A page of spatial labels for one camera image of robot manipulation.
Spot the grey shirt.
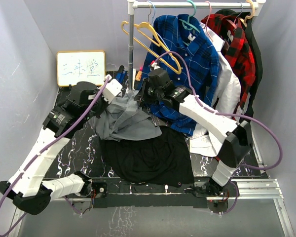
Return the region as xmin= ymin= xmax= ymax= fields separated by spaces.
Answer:
xmin=88 ymin=90 xmax=162 ymax=141

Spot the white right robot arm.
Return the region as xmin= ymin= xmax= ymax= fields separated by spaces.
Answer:
xmin=135 ymin=68 xmax=253 ymax=196

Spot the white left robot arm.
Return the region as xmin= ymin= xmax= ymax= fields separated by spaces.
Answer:
xmin=0 ymin=79 xmax=110 ymax=215

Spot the yellow plastic hanger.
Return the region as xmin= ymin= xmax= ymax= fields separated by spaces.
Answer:
xmin=133 ymin=22 xmax=182 ymax=75

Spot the blue plaid shirt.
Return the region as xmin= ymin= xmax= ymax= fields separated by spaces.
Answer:
xmin=138 ymin=14 xmax=220 ymax=136

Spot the teal plastic hanger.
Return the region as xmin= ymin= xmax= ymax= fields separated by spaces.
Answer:
xmin=179 ymin=0 xmax=200 ymax=46

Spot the white shirt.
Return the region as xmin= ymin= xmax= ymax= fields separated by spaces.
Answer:
xmin=190 ymin=23 xmax=241 ymax=157

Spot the black shirt on table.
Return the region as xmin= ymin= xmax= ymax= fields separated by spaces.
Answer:
xmin=100 ymin=126 xmax=194 ymax=187

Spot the pink hanger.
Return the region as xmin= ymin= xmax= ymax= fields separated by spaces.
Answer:
xmin=204 ymin=0 xmax=213 ymax=42

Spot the red black plaid shirt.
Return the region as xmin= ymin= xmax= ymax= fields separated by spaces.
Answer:
xmin=201 ymin=13 xmax=256 ymax=115

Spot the beige wooden hanger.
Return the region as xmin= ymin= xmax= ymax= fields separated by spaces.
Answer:
xmin=238 ymin=0 xmax=255 ymax=28

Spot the orange small object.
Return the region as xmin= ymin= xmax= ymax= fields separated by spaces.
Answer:
xmin=135 ymin=71 xmax=142 ymax=81

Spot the yellow framed whiteboard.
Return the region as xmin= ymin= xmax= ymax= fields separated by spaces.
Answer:
xmin=56 ymin=50 xmax=106 ymax=87

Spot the blue stapler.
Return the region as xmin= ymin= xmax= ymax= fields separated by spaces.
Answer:
xmin=116 ymin=65 xmax=126 ymax=84

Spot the metal clothes rack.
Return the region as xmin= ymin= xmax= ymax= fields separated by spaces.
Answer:
xmin=126 ymin=0 xmax=266 ymax=90

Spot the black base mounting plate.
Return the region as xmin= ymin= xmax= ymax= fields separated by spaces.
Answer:
xmin=64 ymin=177 xmax=240 ymax=210

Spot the black hanging garment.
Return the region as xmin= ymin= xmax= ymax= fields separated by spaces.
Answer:
xmin=216 ymin=9 xmax=263 ymax=117

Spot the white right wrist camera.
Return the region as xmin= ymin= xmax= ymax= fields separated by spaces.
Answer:
xmin=149 ymin=61 xmax=160 ymax=72

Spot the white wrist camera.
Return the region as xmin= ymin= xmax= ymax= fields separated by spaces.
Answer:
xmin=149 ymin=61 xmax=160 ymax=72
xmin=102 ymin=74 xmax=122 ymax=104

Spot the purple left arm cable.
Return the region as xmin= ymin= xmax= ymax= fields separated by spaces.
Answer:
xmin=0 ymin=75 xmax=113 ymax=237

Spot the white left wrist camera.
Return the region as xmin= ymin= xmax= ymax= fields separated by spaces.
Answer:
xmin=102 ymin=74 xmax=122 ymax=104

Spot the aluminium frame rail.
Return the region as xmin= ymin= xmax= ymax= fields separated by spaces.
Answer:
xmin=7 ymin=128 xmax=296 ymax=237

